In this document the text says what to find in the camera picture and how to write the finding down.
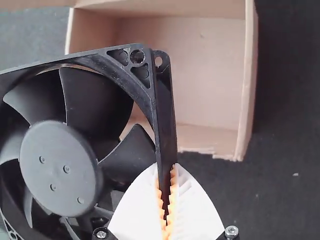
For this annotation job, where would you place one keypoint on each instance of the cardboard box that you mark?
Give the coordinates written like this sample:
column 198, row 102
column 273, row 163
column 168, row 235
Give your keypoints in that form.
column 200, row 75

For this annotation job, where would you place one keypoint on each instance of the black square fan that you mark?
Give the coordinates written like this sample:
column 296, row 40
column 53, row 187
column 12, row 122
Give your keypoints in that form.
column 62, row 162

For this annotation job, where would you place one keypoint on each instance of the black mat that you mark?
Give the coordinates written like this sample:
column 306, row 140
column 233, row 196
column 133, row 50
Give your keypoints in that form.
column 275, row 175

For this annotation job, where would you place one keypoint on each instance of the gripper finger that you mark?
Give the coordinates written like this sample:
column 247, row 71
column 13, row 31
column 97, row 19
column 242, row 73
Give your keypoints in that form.
column 197, row 215
column 135, row 212

